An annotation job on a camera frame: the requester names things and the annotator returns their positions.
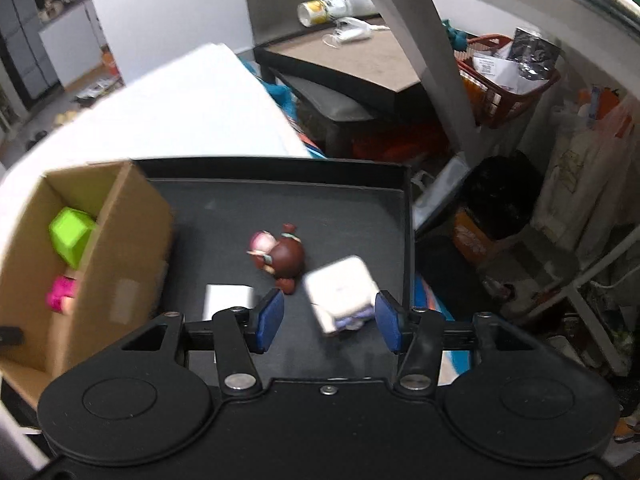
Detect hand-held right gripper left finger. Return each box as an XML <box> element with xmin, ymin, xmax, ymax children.
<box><xmin>120</xmin><ymin>287</ymin><xmax>286</xmax><ymax>393</ymax></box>

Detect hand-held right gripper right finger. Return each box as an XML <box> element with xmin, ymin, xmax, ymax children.
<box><xmin>374</xmin><ymin>290</ymin><xmax>541</xmax><ymax>393</ymax></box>

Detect white cube charger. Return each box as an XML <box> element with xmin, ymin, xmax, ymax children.
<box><xmin>303</xmin><ymin>255</ymin><xmax>380</xmax><ymax>336</ymax></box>

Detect pink bear toy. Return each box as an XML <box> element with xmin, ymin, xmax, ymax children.
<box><xmin>46</xmin><ymin>275</ymin><xmax>81</xmax><ymax>316</ymax></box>

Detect black tray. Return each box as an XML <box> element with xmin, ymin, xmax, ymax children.
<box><xmin>131</xmin><ymin>157</ymin><xmax>417</xmax><ymax>381</ymax></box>

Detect green cube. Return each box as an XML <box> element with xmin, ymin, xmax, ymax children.
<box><xmin>49</xmin><ymin>207</ymin><xmax>98</xmax><ymax>271</ymax></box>

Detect brown cardboard box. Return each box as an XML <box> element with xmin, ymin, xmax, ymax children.
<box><xmin>0</xmin><ymin>160</ymin><xmax>175</xmax><ymax>408</ymax></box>

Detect white flat charger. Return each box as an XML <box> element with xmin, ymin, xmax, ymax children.
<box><xmin>202</xmin><ymin>284</ymin><xmax>257</xmax><ymax>322</ymax></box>

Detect brown-haired doll figurine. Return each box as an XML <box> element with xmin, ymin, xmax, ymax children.
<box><xmin>270</xmin><ymin>223</ymin><xmax>307</xmax><ymax>295</ymax></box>

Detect orange packet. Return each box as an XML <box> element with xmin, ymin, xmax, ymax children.
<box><xmin>454</xmin><ymin>209</ymin><xmax>497</xmax><ymax>262</ymax></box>

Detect black bag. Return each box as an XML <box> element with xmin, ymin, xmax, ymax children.
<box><xmin>460</xmin><ymin>152</ymin><xmax>546</xmax><ymax>241</ymax></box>

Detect white metal rack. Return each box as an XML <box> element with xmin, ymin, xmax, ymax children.
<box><xmin>515</xmin><ymin>225</ymin><xmax>640</xmax><ymax>377</ymax></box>

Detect blue printed cloth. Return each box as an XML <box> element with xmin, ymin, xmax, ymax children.
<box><xmin>240</xmin><ymin>57</ymin><xmax>331</xmax><ymax>161</ymax></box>

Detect grey cushion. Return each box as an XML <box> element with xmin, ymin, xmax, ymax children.
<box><xmin>295</xmin><ymin>77</ymin><xmax>376</xmax><ymax>123</ymax></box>

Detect cream tote bags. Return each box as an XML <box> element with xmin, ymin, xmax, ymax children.
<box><xmin>532</xmin><ymin>90</ymin><xmax>640</xmax><ymax>256</ymax></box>

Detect red plastic basket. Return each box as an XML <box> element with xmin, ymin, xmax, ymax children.
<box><xmin>455</xmin><ymin>35</ymin><xmax>561</xmax><ymax>128</ymax></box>

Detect low brown table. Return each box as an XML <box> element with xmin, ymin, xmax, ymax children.
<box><xmin>254</xmin><ymin>15</ymin><xmax>426</xmax><ymax>123</ymax></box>

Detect white face mask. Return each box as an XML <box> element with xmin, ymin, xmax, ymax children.
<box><xmin>322</xmin><ymin>16</ymin><xmax>388</xmax><ymax>48</ymax></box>

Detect white kitchen cabinet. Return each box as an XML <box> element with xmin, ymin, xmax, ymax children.
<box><xmin>39</xmin><ymin>0</ymin><xmax>108</xmax><ymax>97</ymax></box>

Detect grey drawer cabinet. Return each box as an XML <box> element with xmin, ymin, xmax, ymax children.
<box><xmin>0</xmin><ymin>0</ymin><xmax>62</xmax><ymax>107</ymax></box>

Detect yellow-white snack can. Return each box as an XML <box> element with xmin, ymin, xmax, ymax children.
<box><xmin>297</xmin><ymin>0</ymin><xmax>376</xmax><ymax>27</ymax></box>

